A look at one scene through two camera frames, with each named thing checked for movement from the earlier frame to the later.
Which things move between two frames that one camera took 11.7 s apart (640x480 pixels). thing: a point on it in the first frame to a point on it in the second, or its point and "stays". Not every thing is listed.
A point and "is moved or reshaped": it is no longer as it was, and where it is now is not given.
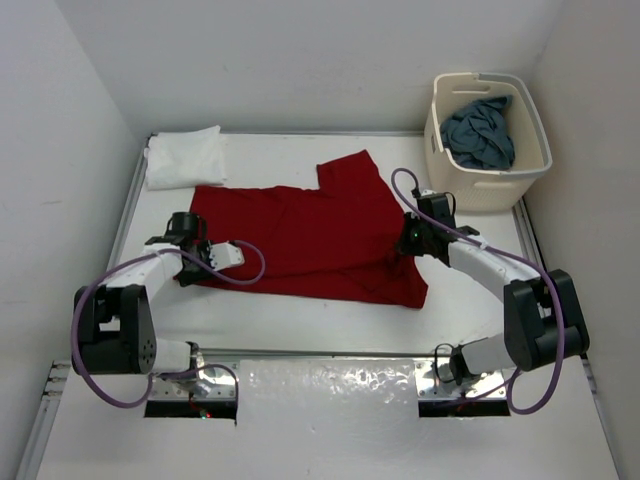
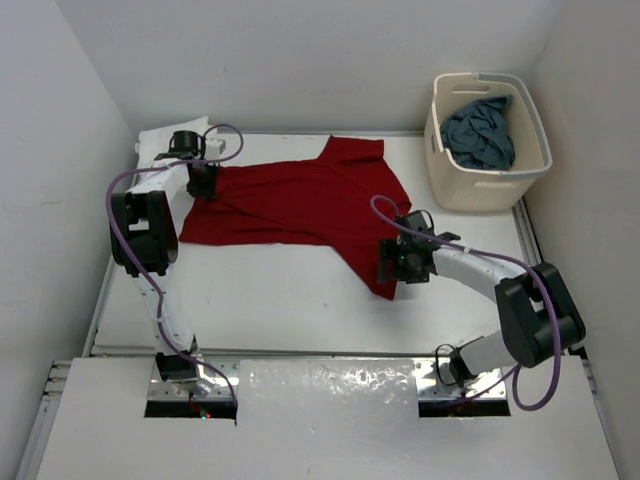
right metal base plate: [435, 380] stays
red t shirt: [342, 237] is moved or reshaped
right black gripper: [404, 244] to [389, 249]
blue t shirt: [478, 135] stays
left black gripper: [184, 277] to [208, 192]
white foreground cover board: [324, 419] stays
